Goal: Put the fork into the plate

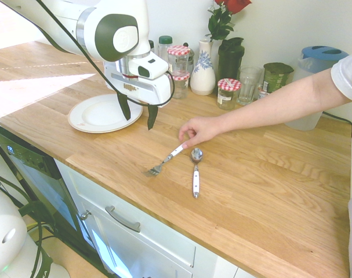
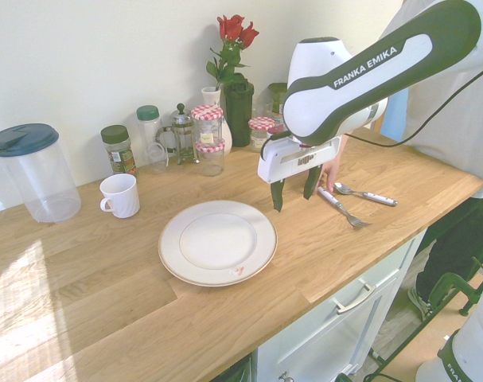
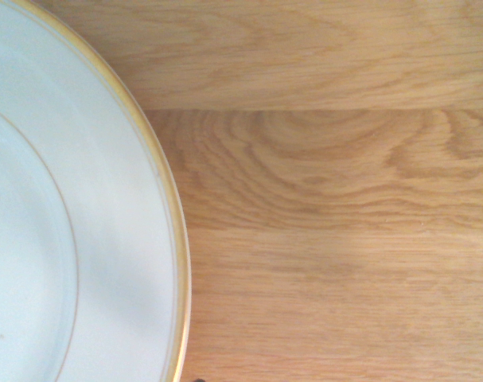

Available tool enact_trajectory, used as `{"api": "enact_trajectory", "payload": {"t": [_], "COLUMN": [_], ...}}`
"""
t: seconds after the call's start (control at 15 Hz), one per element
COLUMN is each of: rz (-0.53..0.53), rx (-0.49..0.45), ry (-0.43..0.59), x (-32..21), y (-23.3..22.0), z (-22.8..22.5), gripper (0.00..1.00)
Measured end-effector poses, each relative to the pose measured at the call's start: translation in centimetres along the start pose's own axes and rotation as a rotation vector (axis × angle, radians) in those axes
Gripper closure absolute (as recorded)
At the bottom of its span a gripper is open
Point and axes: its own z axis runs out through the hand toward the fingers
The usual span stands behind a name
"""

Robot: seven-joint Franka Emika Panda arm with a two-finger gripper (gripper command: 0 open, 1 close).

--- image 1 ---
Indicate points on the red roses with leaves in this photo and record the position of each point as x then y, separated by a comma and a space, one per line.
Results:
222, 20

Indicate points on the white kitchen cabinet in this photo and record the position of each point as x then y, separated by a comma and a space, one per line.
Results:
152, 240

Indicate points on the clear drinking glass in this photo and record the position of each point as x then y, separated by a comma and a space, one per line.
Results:
248, 85

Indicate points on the tall jar red checkered lid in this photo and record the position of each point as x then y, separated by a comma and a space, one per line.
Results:
178, 59

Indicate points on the green yoghurt cup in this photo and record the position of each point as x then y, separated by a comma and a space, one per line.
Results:
277, 76

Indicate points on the labelled jar red checkered lid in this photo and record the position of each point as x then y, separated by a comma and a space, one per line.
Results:
228, 95

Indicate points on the metal cabinet knob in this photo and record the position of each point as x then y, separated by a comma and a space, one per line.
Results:
85, 215

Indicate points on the clear pitcher with blue lid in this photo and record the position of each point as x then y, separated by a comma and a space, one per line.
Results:
317, 58

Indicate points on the small jar red checkered lid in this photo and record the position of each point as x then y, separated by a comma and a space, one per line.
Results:
181, 85

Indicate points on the white plate with gold rim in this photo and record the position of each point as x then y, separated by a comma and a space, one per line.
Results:
100, 117

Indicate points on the dark green shaker bottle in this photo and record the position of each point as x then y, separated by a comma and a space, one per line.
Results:
230, 60

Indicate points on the white rounded robot base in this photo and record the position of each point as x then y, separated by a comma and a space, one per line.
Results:
7, 237

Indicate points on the green-lidded spice bottle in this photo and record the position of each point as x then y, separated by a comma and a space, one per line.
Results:
164, 46

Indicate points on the person's bare forearm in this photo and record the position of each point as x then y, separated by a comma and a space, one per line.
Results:
286, 101

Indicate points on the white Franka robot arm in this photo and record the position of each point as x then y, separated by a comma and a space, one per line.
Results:
88, 26

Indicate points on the white brown yoghurt cup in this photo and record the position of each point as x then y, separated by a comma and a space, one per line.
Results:
261, 93

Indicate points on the white vase blue floral print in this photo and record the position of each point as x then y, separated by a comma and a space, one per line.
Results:
203, 75

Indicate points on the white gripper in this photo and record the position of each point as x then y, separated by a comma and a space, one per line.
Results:
152, 89

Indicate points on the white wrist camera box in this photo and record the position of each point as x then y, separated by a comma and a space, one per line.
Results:
148, 68

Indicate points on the black dishwasher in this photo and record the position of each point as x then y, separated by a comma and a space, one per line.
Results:
39, 179

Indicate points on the person's bare hand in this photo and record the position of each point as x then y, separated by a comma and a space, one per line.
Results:
204, 128

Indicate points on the white shirt sleeve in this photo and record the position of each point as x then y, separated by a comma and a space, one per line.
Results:
348, 78

